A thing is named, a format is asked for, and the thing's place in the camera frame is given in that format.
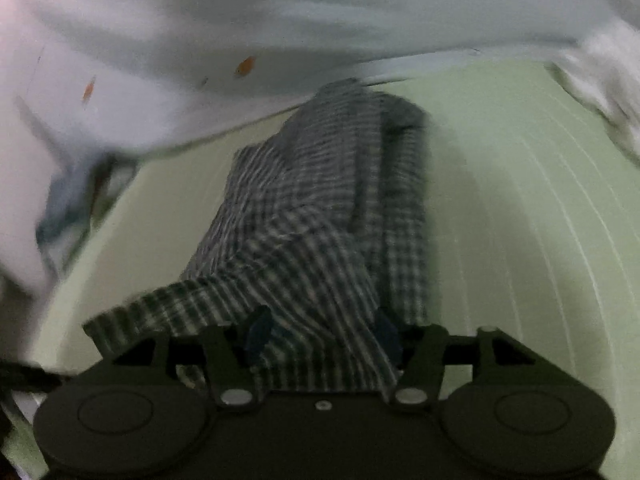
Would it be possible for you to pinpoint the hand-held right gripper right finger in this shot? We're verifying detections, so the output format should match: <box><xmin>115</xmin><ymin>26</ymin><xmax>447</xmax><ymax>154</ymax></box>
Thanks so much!
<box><xmin>374</xmin><ymin>310</ymin><xmax>537</xmax><ymax>414</ymax></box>

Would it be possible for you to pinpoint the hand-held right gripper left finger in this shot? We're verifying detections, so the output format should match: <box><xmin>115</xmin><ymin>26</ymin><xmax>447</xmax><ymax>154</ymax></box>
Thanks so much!
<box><xmin>111</xmin><ymin>305</ymin><xmax>275</xmax><ymax>414</ymax></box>

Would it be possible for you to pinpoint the blue grey cloth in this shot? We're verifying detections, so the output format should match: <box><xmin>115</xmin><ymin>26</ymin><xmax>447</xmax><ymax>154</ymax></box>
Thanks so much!
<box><xmin>37</xmin><ymin>157</ymin><xmax>137</xmax><ymax>272</ymax></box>

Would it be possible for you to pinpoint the white cloth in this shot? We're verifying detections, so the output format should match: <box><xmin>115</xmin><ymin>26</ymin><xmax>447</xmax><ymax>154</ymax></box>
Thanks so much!
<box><xmin>547</xmin><ymin>24</ymin><xmax>640</xmax><ymax>167</ymax></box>

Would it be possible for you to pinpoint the white shirt with orange print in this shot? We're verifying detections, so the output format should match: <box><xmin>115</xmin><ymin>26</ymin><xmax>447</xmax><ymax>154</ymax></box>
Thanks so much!
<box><xmin>0</xmin><ymin>0</ymin><xmax>640</xmax><ymax>302</ymax></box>

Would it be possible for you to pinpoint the grey plaid garment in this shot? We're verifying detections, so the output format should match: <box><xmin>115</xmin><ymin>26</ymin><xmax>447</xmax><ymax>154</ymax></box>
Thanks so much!
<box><xmin>82</xmin><ymin>79</ymin><xmax>432</xmax><ymax>394</ymax></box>

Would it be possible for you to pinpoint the green grid mat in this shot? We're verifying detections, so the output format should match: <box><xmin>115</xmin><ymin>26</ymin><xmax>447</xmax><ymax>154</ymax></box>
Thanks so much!
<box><xmin>0</xmin><ymin>54</ymin><xmax>640</xmax><ymax>480</ymax></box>

